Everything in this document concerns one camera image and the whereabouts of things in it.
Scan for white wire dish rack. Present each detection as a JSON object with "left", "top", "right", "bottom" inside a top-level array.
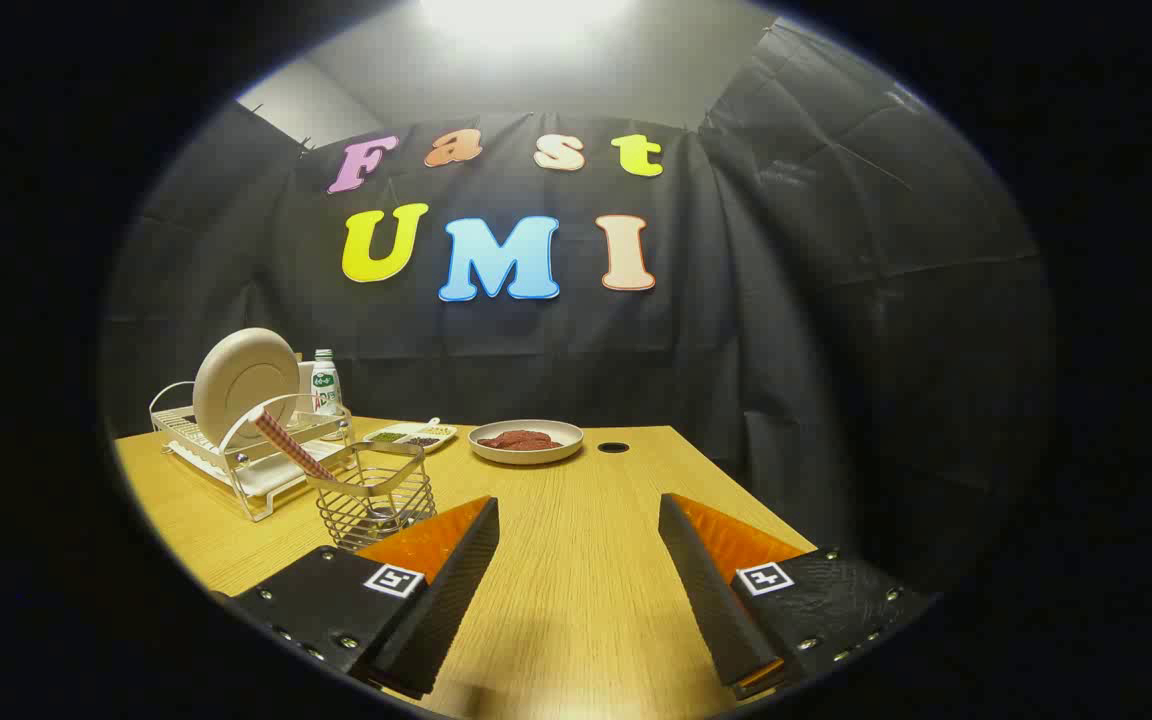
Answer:
[{"left": 149, "top": 380, "right": 355, "bottom": 523}]

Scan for spoon with red checked handle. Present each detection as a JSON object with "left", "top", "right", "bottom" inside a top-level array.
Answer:
[{"left": 254, "top": 408, "right": 407, "bottom": 531}]

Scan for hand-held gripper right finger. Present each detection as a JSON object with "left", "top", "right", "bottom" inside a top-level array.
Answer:
[{"left": 658, "top": 492, "right": 937, "bottom": 701}]

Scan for beige plate with meat patties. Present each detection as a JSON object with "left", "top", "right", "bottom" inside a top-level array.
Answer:
[{"left": 468, "top": 419, "right": 585, "bottom": 465}]

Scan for white ribbed drain tray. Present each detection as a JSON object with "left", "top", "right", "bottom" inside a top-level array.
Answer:
[{"left": 168, "top": 440, "right": 337, "bottom": 498}]

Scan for white bottle with green label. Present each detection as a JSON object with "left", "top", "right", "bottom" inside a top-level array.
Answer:
[{"left": 311, "top": 349, "right": 345, "bottom": 441}]

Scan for white divided dish with beans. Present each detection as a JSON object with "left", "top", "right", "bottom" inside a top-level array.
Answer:
[{"left": 364, "top": 418, "right": 459, "bottom": 454}]

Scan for metal wire basket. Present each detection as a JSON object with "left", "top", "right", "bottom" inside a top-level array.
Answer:
[{"left": 306, "top": 441, "right": 437, "bottom": 553}]

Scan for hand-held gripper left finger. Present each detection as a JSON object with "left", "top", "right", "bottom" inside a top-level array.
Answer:
[{"left": 226, "top": 495, "right": 502, "bottom": 701}]

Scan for black backdrop cloth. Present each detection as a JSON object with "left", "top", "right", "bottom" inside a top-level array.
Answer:
[{"left": 101, "top": 20, "right": 1057, "bottom": 601}]

